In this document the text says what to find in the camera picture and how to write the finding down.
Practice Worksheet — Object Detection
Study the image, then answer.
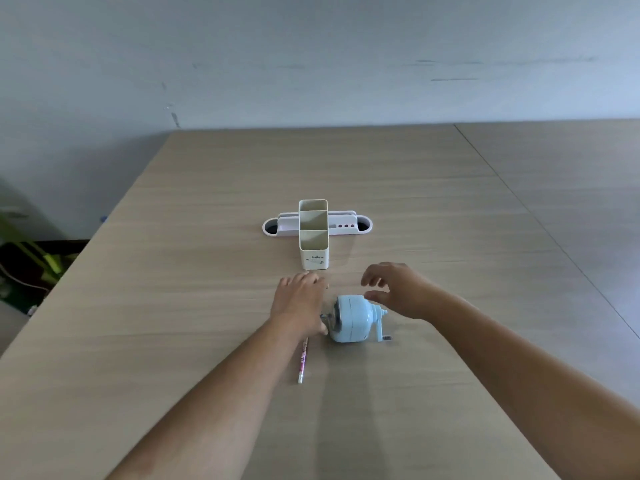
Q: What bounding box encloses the person's left hand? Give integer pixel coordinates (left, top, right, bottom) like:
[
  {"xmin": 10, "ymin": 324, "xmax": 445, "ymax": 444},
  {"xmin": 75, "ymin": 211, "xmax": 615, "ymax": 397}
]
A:
[{"xmin": 269, "ymin": 272, "xmax": 331, "ymax": 341}]

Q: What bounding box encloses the person's right hand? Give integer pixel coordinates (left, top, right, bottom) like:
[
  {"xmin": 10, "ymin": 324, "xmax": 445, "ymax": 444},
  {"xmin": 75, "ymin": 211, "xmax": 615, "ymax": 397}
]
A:
[{"xmin": 361, "ymin": 262, "xmax": 443, "ymax": 321}]

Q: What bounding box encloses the white desk organizer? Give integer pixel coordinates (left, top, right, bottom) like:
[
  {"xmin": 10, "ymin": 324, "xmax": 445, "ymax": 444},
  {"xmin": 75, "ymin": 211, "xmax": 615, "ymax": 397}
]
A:
[{"xmin": 261, "ymin": 198, "xmax": 374, "ymax": 271}]

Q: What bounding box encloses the light blue pencil sharpener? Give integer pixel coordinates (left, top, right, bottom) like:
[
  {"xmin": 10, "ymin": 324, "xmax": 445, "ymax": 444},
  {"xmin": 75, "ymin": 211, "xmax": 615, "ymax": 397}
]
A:
[{"xmin": 319, "ymin": 294, "xmax": 393, "ymax": 344}]

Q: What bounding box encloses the person's left forearm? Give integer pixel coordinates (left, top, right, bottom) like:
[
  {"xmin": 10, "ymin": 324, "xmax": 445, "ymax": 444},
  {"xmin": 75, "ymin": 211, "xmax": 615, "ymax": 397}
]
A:
[{"xmin": 107, "ymin": 319, "xmax": 306, "ymax": 480}]

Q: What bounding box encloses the person's right forearm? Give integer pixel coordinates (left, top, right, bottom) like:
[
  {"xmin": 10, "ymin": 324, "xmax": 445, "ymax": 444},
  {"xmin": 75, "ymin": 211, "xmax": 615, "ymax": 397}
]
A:
[{"xmin": 425, "ymin": 293, "xmax": 640, "ymax": 480}]

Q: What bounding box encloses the green broom dustpan set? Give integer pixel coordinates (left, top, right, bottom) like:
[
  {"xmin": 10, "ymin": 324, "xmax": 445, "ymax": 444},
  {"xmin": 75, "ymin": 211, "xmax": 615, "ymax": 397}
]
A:
[{"xmin": 0, "ymin": 214, "xmax": 76, "ymax": 285}]

